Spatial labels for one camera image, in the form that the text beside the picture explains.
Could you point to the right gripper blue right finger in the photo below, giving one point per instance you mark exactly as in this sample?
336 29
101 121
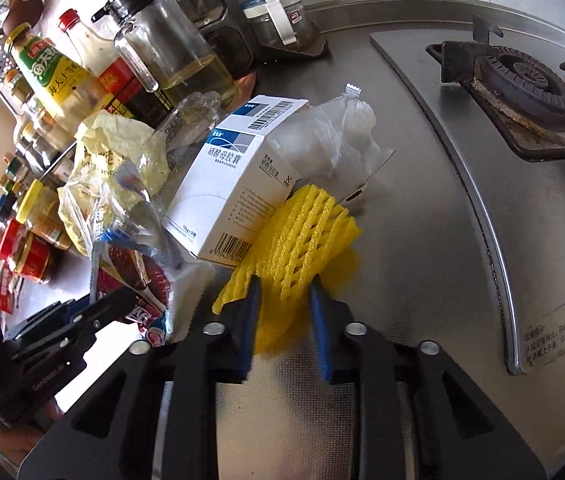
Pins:
351 352

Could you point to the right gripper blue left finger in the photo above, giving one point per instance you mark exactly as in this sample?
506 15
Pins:
218 350

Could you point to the yellow foam fruit net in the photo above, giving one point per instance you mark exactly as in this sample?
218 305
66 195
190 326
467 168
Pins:
309 234

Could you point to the red snack wrapper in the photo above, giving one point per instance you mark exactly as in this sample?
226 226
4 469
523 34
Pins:
123 268

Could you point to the white blue medicine box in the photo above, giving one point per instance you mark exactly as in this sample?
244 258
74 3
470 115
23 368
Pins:
236 183

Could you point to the crushed clear plastic bottle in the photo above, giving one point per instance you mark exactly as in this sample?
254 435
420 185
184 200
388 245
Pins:
181 136

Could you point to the clear plastic bag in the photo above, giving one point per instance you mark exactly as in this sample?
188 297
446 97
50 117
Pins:
332 145

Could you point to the yellow paper bag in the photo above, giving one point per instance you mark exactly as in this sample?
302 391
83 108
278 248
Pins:
92 197

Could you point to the red cardboard box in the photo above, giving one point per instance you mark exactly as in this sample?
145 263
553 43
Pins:
9 282

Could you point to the red lid chili jar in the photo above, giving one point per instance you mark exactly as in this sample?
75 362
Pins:
32 258

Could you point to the small red chili jar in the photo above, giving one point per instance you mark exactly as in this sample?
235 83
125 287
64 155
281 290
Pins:
11 239

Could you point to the yellow lid sauce jar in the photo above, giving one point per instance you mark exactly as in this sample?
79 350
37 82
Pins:
39 211

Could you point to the steel gas cooktop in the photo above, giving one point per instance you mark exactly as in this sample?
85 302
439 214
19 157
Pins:
520 207

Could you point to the red cap sauce bottle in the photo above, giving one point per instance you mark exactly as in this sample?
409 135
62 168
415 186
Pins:
100 57

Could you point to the large yellow label vinegar bottle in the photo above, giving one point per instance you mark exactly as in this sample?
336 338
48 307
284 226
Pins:
69 92

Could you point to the left gas stove burner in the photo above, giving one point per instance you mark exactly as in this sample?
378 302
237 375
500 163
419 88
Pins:
523 97

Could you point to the steel slotted skimmer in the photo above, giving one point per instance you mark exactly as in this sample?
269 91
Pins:
6 62

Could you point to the glass oil dispenser black lid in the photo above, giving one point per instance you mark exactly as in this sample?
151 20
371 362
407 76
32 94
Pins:
165 51

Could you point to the blue lid glass jar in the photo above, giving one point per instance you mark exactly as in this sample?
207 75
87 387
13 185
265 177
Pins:
280 24

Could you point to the wall mounted spice boxes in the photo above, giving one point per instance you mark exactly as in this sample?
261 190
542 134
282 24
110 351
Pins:
224 27

